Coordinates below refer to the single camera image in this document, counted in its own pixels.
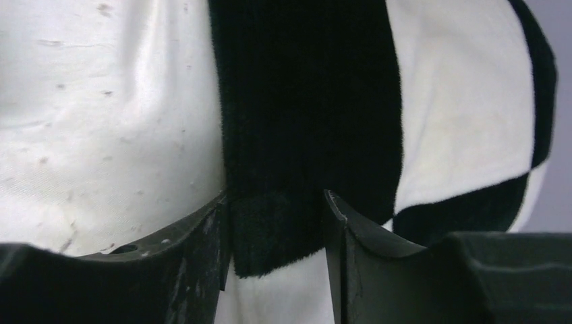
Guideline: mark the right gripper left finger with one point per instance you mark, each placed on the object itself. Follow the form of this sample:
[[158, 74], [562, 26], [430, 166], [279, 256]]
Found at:
[[171, 276]]

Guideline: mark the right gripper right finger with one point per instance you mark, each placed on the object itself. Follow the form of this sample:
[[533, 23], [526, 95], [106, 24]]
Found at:
[[377, 276]]

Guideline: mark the white pillow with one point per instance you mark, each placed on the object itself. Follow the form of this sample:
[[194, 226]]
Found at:
[[111, 131]]

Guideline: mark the black white checkered pillowcase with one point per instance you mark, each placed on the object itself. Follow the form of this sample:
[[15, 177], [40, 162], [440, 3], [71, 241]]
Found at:
[[427, 117]]

